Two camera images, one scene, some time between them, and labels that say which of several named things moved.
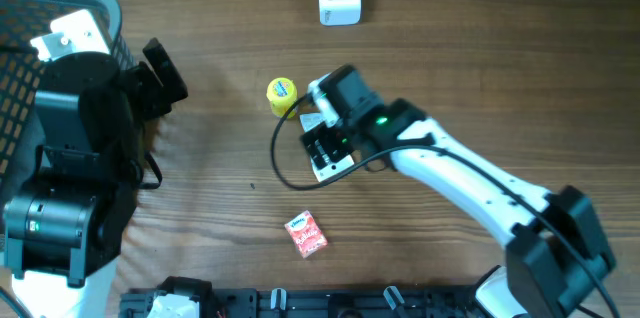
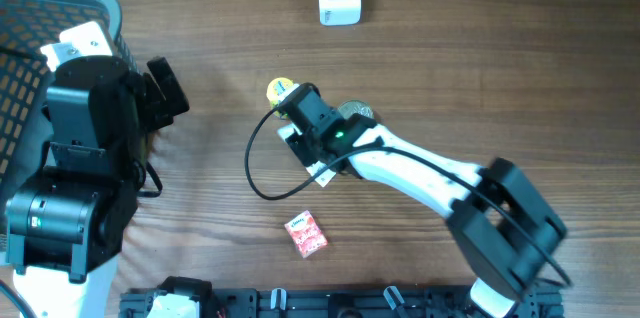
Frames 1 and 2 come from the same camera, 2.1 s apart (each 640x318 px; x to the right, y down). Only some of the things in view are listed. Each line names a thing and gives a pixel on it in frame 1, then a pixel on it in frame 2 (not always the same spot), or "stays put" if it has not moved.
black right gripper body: (336, 139) to (306, 144)
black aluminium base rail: (325, 302) stays put
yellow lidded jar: (282, 93) stays put
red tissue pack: (307, 234) stays put
